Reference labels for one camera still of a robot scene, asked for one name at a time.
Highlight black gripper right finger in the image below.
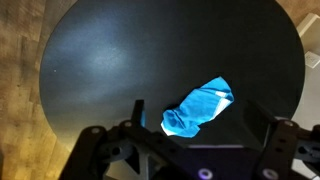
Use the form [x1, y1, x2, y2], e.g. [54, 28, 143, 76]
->
[242, 99, 278, 148]

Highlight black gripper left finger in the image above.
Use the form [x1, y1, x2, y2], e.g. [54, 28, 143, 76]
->
[130, 99, 147, 128]

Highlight blue towel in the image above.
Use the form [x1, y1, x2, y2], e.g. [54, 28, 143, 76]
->
[160, 75, 235, 139]

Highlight white wall outlet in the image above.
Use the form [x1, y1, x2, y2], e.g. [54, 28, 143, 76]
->
[304, 50, 320, 70]

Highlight white wall trim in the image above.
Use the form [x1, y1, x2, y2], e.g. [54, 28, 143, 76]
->
[296, 12, 320, 55]

